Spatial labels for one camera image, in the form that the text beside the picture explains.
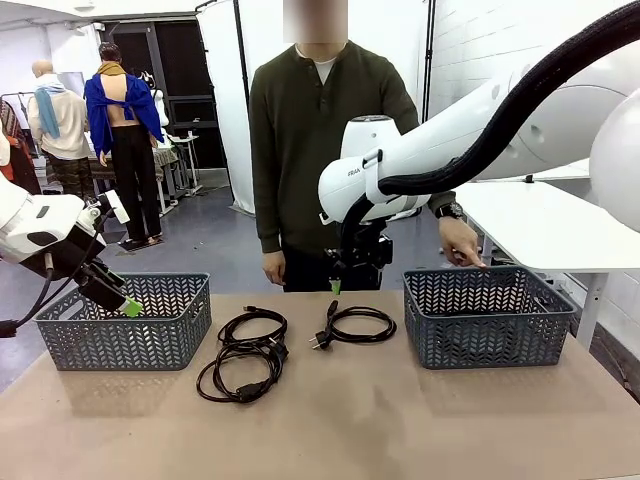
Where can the black light stand pole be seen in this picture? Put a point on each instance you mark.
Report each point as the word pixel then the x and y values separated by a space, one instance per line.
pixel 241 60
pixel 427 60

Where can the grey plastic lattice basket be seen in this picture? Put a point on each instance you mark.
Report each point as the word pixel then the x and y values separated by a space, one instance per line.
pixel 125 345
pixel 490 345

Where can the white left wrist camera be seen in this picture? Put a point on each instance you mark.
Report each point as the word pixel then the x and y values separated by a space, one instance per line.
pixel 119 209

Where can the small background work table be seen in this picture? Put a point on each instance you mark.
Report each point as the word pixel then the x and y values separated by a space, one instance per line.
pixel 182 160

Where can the white backdrop panel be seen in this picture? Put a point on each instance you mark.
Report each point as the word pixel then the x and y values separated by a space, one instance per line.
pixel 225 100

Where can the person's left forearm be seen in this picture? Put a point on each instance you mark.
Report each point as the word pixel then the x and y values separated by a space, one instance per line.
pixel 437 202

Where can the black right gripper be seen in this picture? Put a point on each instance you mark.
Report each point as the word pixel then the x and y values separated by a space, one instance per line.
pixel 360 255

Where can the person's right hand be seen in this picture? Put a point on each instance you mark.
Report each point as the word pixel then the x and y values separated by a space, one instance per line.
pixel 273 270

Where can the mannequin with blue garment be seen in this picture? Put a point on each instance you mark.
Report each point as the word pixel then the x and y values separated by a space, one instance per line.
pixel 120 105

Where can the black room divider panels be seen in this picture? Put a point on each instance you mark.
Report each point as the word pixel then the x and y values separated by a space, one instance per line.
pixel 190 65

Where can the black wrist watch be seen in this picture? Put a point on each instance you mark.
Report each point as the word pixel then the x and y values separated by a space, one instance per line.
pixel 452 210

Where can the person's right forearm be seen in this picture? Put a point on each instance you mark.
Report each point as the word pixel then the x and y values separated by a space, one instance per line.
pixel 267 210

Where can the person's left hand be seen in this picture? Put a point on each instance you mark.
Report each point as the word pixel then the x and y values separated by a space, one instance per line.
pixel 457 240

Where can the mannequin with red clothes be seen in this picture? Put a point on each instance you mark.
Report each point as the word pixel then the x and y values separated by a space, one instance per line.
pixel 12 150

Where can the white side table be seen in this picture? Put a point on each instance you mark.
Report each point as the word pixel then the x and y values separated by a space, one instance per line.
pixel 540 235

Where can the white mannequin torso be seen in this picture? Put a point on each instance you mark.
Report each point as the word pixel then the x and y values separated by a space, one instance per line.
pixel 159 105

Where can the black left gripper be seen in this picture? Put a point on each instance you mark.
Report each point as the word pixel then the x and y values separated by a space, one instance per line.
pixel 102 287

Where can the person in olive sweater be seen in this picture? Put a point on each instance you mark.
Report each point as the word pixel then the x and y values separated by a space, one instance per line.
pixel 320 150

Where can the mannequin with beige sweater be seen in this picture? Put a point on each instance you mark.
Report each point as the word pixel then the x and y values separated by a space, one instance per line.
pixel 57 120

